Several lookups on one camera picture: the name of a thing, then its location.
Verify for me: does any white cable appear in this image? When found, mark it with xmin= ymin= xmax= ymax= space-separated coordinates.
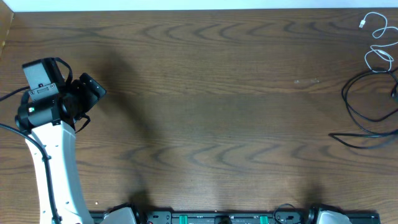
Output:
xmin=358 ymin=11 xmax=398 ymax=74

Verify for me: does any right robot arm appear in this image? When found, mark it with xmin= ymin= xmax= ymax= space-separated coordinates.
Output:
xmin=305 ymin=203 xmax=351 ymax=224

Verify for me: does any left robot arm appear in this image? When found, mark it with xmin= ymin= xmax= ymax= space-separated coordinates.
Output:
xmin=16 ymin=57 xmax=106 ymax=223

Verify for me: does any clear tape piece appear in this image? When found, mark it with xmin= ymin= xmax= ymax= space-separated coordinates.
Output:
xmin=294 ymin=78 xmax=320 ymax=85

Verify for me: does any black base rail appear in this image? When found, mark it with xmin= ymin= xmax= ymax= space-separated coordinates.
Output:
xmin=88 ymin=210 xmax=382 ymax=224

